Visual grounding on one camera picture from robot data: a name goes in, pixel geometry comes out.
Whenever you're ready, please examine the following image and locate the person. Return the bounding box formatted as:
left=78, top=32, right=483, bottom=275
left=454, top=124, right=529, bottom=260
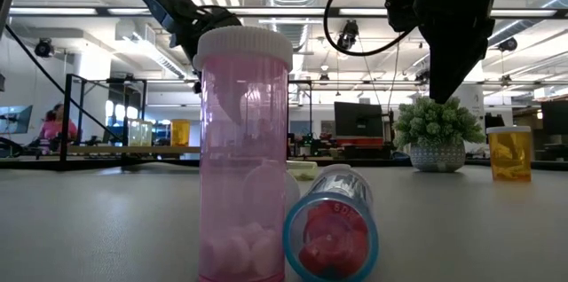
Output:
left=38, top=103, right=80, bottom=153

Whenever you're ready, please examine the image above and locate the monitor with lit screen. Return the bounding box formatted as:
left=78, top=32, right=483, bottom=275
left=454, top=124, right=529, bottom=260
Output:
left=0, top=104, right=34, bottom=136

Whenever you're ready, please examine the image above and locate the green artificial potted plant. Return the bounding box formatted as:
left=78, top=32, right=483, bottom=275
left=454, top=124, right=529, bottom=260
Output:
left=392, top=95, right=486, bottom=174

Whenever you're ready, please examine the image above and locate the black aluminium rig frame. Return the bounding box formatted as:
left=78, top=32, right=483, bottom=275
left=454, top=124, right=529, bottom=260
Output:
left=0, top=4, right=568, bottom=172

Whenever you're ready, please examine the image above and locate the tall pink pill bottle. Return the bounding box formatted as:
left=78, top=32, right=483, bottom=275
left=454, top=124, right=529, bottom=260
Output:
left=193, top=25, right=295, bottom=282

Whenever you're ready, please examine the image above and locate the grey table mat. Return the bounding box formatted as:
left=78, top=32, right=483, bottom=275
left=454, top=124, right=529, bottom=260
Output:
left=0, top=164, right=568, bottom=282

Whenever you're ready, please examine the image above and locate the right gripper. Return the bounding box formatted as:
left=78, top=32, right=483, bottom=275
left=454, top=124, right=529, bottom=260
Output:
left=418, top=0, right=497, bottom=106

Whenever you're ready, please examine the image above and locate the wooden shelf with black frame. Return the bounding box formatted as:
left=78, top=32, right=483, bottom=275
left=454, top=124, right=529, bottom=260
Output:
left=59, top=73, right=314, bottom=164

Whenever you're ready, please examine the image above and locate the blue bottle with red pills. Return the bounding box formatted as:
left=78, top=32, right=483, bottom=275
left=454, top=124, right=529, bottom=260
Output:
left=282, top=164, right=381, bottom=282

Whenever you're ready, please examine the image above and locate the red box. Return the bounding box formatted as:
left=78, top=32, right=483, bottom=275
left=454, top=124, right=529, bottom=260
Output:
left=335, top=137, right=384, bottom=148

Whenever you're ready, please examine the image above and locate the wide orange pill bottle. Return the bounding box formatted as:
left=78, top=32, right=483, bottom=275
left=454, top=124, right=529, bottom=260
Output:
left=485, top=125, right=533, bottom=184

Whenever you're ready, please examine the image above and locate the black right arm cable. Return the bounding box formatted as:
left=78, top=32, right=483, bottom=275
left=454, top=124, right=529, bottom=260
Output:
left=322, top=0, right=421, bottom=59

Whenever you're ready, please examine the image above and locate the black monitor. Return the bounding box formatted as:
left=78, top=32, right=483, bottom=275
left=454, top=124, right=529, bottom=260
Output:
left=540, top=99, right=568, bottom=137
left=333, top=101, right=385, bottom=139

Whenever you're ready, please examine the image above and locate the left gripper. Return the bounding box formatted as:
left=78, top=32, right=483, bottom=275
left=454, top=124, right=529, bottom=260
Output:
left=170, top=4, right=250, bottom=125

